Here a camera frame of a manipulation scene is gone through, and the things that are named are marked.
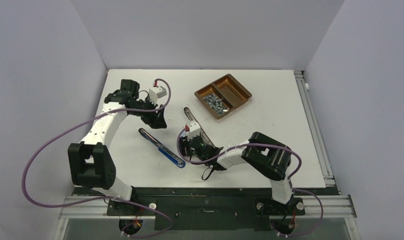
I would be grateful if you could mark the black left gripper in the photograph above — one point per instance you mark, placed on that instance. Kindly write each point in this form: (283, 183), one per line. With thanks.
(155, 120)

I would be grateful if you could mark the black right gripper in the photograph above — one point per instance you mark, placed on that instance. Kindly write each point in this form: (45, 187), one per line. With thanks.
(185, 146)

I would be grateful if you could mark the blue stapler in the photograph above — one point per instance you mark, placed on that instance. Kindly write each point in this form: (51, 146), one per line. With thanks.
(169, 154)

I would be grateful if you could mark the silver black stapler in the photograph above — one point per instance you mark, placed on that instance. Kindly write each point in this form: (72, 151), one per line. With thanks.
(203, 135)

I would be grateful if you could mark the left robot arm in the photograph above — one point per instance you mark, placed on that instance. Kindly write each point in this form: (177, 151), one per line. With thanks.
(90, 162)

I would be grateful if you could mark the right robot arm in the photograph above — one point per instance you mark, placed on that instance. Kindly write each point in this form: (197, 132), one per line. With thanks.
(268, 156)

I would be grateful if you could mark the pile of grey staples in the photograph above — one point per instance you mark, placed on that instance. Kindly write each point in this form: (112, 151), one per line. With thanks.
(216, 104)

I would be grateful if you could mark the brown plastic divided tray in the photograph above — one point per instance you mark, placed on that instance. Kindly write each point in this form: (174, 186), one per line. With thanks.
(229, 89)

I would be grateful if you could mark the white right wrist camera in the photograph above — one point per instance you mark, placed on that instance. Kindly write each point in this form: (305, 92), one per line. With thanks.
(192, 129)

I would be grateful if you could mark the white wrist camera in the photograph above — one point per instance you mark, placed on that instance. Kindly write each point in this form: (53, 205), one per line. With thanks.
(157, 92)
(192, 129)

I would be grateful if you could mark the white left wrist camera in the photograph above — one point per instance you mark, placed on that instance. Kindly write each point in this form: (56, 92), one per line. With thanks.
(157, 92)

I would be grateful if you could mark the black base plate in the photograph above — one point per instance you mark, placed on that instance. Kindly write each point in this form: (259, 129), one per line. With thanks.
(213, 209)

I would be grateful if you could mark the aluminium frame rail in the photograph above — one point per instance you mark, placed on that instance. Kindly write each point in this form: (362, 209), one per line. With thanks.
(279, 107)

